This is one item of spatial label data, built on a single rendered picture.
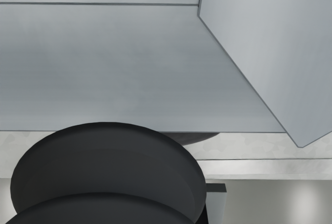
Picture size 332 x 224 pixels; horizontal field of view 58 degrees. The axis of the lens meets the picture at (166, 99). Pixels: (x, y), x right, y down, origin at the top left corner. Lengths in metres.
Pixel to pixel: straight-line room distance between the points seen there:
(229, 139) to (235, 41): 0.27
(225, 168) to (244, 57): 0.30
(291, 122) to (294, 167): 0.27
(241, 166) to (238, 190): 1.03
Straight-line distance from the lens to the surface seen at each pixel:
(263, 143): 0.46
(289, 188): 1.56
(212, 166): 0.47
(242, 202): 1.56
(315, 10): 0.20
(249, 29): 0.19
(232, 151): 0.45
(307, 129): 0.24
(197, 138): 0.40
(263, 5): 0.19
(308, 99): 0.22
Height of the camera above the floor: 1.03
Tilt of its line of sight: 62 degrees down
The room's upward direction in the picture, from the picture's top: 180 degrees clockwise
